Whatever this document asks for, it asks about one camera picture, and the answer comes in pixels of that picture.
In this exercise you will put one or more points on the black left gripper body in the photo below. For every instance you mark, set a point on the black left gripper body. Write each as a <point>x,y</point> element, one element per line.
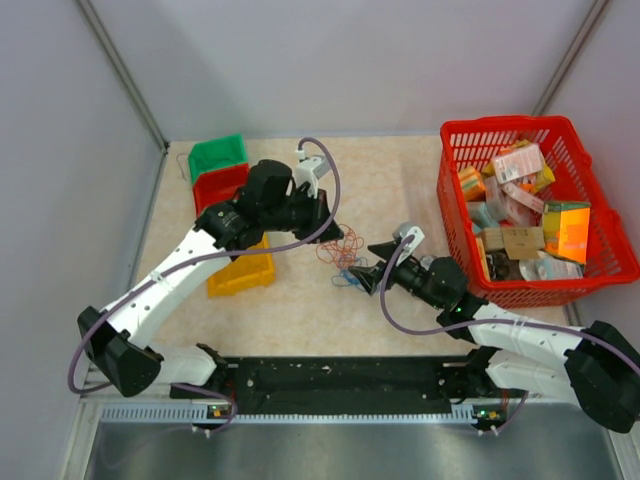
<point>305,212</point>

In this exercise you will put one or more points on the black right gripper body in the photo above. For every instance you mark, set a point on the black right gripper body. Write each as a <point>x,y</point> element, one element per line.
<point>409,276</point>

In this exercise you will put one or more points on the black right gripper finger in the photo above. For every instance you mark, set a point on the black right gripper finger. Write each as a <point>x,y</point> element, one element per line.
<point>369,278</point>
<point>387,250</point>

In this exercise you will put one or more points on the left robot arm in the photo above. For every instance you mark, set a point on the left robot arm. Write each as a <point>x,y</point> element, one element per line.
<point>274,198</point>

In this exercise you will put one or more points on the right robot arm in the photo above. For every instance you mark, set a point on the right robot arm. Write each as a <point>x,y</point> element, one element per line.
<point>595,368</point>

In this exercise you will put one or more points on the yellow Kamenoko sponge pack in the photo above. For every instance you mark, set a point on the yellow Kamenoko sponge pack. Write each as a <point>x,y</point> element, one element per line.
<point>481,252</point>

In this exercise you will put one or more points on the yellow storage bin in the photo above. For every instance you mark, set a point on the yellow storage bin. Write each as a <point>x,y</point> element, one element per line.
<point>246,272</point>

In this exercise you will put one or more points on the red storage bin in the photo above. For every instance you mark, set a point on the red storage bin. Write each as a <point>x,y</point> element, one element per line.
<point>218,185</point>

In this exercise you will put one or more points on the light blue sponge pack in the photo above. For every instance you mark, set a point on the light blue sponge pack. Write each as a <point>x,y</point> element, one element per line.
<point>480,215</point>

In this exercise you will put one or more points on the orange sponge box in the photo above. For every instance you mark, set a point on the orange sponge box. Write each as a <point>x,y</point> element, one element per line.
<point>472,184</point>

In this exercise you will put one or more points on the brown cardboard sponge pack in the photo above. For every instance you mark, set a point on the brown cardboard sponge pack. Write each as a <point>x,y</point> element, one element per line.
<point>519,243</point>

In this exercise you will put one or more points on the far green storage bin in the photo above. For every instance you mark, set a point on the far green storage bin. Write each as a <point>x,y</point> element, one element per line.
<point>216,154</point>

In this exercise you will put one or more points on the white Kamenoko sponge pack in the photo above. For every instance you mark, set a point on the white Kamenoko sponge pack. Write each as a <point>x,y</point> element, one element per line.
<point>523,197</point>

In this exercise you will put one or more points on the white pink sponge pack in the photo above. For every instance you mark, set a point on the white pink sponge pack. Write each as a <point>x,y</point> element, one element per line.
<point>517,163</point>

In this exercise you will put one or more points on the yellow green sponge box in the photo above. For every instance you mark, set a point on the yellow green sponge box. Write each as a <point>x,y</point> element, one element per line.
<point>565,227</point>

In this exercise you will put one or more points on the yellow snack bag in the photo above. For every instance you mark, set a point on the yellow snack bag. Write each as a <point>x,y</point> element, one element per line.
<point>542,179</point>

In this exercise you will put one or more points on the red plastic shopping basket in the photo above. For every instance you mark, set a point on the red plastic shopping basket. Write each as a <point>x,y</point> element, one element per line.
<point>610,257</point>

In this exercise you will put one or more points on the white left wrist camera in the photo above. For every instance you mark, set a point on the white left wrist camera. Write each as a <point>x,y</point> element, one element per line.
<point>309,171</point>

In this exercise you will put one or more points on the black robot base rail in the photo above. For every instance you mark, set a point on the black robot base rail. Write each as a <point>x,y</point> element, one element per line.
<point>350,385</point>

